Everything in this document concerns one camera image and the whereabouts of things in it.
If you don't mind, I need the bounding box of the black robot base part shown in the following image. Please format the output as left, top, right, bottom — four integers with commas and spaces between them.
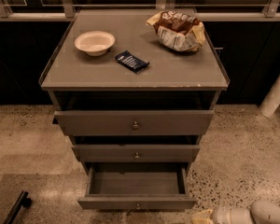
3, 191, 32, 224

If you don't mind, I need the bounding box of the grey top drawer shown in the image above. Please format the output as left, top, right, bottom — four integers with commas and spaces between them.
54, 110, 214, 136

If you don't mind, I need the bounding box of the grey drawer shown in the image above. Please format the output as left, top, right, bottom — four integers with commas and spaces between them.
54, 110, 214, 136
72, 145, 200, 162
78, 162, 196, 210

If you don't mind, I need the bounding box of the grey middle drawer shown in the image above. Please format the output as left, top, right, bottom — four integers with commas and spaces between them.
72, 145, 200, 162

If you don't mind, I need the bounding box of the white bowl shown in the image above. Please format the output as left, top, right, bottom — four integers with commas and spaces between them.
75, 31, 115, 57

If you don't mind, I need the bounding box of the grey bottom drawer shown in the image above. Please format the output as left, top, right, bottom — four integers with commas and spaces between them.
78, 162, 196, 210

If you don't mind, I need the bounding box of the grey drawer cabinet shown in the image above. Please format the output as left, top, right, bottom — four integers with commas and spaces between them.
38, 8, 231, 170

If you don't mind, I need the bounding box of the blue snack packet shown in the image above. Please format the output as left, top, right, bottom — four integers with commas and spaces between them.
115, 50, 149, 74

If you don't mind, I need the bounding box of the brown chip bag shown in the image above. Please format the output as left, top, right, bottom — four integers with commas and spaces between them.
147, 10, 205, 52

